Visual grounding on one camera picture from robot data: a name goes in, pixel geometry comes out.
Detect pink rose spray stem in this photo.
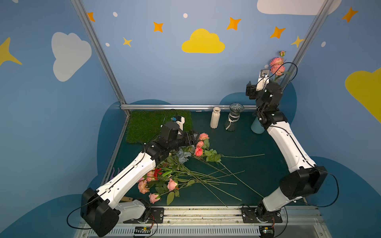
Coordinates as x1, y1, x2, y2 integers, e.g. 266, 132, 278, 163
270, 51, 286, 81

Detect coral pink rose stem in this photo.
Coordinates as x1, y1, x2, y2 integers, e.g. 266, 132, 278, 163
194, 133, 265, 198

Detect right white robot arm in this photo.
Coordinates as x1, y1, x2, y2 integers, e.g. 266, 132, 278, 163
246, 80, 328, 222

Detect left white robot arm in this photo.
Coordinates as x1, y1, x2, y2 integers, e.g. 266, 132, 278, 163
80, 131, 199, 237

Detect blue grey fabric flowers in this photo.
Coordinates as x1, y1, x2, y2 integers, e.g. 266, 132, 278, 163
176, 147, 192, 164

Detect teal cylinder vase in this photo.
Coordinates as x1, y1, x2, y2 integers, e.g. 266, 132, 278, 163
251, 117, 265, 134

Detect clear glass vase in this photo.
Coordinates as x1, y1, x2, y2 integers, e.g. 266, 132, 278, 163
224, 103, 245, 131

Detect white ribbed ceramic vase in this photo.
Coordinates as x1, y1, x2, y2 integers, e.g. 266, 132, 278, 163
210, 107, 221, 129

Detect pink flower bouquet pile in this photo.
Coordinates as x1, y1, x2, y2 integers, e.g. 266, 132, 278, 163
136, 154, 246, 207

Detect green artificial grass mat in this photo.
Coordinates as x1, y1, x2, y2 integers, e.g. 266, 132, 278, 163
126, 109, 193, 144

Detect red flower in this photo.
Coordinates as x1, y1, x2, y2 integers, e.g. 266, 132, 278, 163
153, 168, 162, 180

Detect purple toy garden rake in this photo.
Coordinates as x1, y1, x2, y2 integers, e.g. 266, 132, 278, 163
110, 168, 121, 180

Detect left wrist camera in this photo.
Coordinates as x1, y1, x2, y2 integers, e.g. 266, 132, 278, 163
172, 116, 185, 131

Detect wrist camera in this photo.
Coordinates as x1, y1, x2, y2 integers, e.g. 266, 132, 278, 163
172, 116, 185, 131
256, 69, 270, 91

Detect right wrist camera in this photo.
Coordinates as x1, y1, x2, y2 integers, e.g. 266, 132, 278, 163
256, 69, 270, 91

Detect horizontal aluminium frame bar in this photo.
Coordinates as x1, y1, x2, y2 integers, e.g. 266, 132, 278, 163
120, 104, 258, 111

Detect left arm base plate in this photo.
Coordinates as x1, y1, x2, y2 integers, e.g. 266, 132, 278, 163
123, 207, 165, 224

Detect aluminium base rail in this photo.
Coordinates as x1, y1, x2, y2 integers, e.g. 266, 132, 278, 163
74, 205, 331, 238

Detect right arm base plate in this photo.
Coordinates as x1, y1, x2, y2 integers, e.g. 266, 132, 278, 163
241, 205, 283, 224

